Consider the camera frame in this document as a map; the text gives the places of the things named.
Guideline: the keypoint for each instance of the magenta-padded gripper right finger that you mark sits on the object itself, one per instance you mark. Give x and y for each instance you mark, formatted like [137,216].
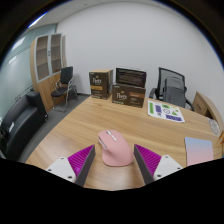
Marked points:
[165,165]

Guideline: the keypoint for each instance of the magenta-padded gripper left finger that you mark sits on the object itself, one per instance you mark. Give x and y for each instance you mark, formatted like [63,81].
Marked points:
[63,166]

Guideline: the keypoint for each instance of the pink computer mouse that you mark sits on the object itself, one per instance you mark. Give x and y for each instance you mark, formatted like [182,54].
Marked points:
[115,150]

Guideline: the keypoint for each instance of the pink and blue mouse pad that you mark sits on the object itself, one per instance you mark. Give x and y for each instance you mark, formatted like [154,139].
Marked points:
[199,150]

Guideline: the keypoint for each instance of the white printed sticker sheet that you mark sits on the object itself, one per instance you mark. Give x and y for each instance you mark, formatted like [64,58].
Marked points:
[165,111]

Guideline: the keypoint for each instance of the black leather sofa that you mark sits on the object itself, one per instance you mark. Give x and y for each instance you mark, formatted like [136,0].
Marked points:
[20,125]

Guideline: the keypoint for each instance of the small orange box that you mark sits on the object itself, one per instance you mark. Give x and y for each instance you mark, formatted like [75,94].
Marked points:
[222,137]

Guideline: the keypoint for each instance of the wooden side desk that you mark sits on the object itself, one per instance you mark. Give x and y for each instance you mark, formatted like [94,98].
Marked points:
[201,105]

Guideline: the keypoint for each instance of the grey backpack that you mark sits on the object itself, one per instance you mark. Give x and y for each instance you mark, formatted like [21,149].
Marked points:
[174,92]

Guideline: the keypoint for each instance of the low brown cardboard box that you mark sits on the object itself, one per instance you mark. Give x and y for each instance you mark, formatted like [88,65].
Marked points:
[128,96]

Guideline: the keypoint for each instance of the wooden shelf cabinet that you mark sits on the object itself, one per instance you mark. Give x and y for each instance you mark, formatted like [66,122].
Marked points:
[45,85]

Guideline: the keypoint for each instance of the tall brown cardboard box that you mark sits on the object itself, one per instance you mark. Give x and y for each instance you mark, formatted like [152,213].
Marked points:
[99,85]

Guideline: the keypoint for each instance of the black visitor chair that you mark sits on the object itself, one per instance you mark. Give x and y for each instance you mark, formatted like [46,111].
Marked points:
[66,75]

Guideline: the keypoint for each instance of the black mesh office chair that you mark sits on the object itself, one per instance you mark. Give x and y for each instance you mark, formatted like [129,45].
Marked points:
[166,72]

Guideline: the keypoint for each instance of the black cardboard box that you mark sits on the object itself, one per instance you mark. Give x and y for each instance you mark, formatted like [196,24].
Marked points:
[131,76]

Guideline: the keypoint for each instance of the ceiling light panel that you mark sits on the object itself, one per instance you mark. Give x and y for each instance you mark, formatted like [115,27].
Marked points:
[36,21]

